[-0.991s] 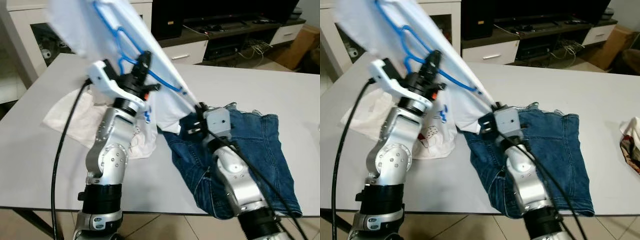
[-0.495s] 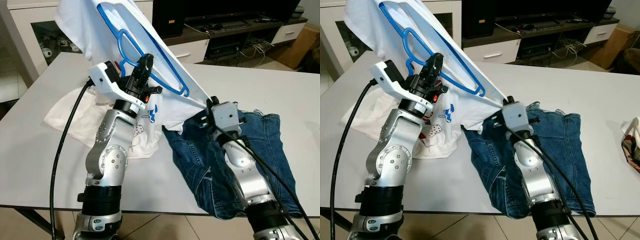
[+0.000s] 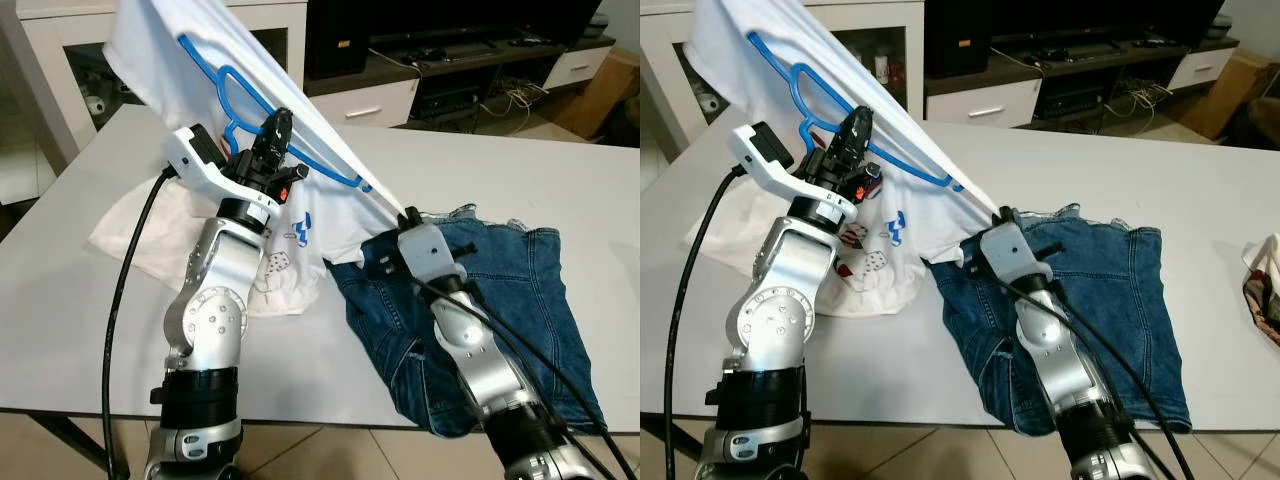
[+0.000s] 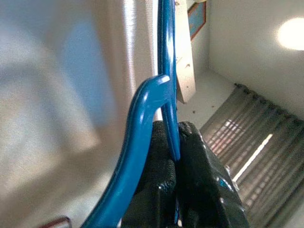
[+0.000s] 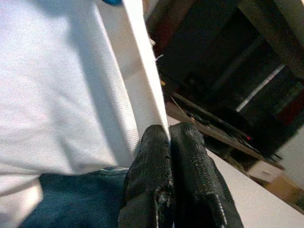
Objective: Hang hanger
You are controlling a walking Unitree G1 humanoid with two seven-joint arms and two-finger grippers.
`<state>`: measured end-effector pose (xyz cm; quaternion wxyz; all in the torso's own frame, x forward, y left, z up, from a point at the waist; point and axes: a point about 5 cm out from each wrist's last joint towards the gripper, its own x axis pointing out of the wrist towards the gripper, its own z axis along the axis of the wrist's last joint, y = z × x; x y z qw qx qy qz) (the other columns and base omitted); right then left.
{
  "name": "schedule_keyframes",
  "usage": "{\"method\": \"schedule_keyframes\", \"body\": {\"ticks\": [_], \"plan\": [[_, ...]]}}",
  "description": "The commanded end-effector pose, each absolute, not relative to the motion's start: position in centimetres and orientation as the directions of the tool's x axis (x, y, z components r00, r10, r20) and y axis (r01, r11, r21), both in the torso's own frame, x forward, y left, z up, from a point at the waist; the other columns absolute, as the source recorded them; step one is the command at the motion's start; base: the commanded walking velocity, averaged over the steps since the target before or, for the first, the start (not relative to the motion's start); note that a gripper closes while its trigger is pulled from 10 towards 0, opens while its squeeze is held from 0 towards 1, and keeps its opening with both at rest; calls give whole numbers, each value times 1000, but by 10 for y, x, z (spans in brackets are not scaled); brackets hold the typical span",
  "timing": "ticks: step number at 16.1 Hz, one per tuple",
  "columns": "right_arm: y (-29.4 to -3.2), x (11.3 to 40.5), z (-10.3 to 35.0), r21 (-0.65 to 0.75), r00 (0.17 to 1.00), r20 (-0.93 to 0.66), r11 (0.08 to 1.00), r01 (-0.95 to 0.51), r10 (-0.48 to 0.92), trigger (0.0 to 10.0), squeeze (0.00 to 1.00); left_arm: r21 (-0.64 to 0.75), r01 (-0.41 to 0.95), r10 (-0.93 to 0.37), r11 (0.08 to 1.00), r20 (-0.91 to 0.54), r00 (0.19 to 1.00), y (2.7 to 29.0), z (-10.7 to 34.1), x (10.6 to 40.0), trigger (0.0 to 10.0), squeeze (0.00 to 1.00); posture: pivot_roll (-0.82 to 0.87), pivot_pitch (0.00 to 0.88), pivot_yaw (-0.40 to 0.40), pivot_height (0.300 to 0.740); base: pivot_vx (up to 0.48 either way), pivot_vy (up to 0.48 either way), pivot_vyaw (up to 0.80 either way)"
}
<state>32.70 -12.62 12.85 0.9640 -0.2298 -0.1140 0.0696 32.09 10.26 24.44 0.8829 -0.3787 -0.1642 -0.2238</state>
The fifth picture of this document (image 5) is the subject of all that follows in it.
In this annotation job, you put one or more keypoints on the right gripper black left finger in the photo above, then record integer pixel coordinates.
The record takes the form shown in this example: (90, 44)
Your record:
(147, 178)

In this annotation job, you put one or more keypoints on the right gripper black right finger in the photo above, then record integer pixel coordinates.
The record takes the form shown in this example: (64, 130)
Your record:
(197, 180)

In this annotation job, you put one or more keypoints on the blue denim shorts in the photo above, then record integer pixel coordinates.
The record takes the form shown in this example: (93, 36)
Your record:
(78, 202)

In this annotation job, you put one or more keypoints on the white t-shirt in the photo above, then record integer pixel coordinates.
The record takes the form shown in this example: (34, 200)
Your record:
(47, 83)

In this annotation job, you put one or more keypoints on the brown cardboard box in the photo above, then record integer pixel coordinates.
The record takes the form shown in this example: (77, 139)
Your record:
(285, 190)

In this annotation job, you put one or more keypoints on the dark wood TV stand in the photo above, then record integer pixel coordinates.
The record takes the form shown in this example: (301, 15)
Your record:
(213, 47)

